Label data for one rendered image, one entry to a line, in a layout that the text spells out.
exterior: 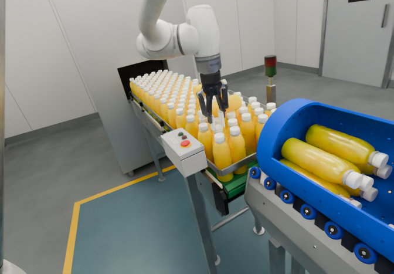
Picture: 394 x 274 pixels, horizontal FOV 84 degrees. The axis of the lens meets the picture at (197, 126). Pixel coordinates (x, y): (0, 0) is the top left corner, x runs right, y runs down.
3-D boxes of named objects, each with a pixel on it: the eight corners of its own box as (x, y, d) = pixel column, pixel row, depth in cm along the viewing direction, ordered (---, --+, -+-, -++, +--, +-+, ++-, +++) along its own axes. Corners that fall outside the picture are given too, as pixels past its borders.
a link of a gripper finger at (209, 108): (214, 88, 81) (210, 88, 80) (213, 117, 85) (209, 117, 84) (208, 86, 84) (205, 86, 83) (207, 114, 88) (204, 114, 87)
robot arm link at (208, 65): (225, 52, 75) (227, 70, 78) (211, 51, 82) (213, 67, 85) (202, 58, 72) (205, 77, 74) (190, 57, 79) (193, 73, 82)
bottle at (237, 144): (228, 173, 94) (223, 135, 85) (233, 163, 99) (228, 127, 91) (245, 176, 90) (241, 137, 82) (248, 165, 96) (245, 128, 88)
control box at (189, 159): (184, 178, 80) (179, 155, 76) (165, 155, 97) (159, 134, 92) (208, 166, 84) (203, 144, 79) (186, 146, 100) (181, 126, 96)
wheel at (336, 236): (345, 228, 55) (348, 228, 56) (328, 216, 58) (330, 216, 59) (336, 243, 55) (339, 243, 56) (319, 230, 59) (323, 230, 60)
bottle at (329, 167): (280, 142, 66) (343, 173, 50) (296, 133, 68) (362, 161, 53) (280, 161, 69) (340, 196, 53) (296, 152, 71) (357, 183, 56)
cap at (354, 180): (346, 175, 52) (354, 179, 50) (356, 168, 53) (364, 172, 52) (344, 188, 53) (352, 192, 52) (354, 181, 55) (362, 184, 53)
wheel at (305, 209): (317, 209, 61) (321, 209, 62) (303, 199, 64) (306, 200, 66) (309, 223, 61) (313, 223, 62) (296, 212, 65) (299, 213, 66)
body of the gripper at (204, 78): (204, 75, 75) (209, 101, 79) (225, 68, 78) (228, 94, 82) (194, 73, 81) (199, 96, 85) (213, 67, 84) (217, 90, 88)
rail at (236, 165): (223, 176, 85) (221, 171, 84) (221, 175, 86) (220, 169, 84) (296, 138, 99) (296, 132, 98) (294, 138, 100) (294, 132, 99)
